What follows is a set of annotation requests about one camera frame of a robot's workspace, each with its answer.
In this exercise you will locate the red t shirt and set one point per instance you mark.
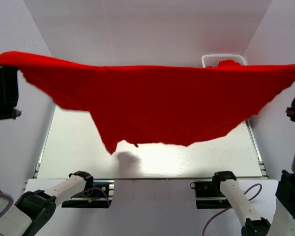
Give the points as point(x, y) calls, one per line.
point(155, 104)

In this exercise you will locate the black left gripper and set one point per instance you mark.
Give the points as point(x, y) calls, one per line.
point(4, 91)

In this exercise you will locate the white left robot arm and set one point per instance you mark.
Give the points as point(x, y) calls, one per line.
point(27, 215)

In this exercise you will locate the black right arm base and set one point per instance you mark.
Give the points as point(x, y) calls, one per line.
point(206, 196)

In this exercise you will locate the red t shirts pile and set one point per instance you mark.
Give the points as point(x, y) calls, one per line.
point(228, 62)

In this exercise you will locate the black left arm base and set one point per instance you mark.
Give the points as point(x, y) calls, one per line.
point(99, 197)

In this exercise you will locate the white plastic basket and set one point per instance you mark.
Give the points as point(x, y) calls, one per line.
point(213, 60)

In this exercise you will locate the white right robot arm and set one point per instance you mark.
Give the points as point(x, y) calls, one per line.
point(252, 220)

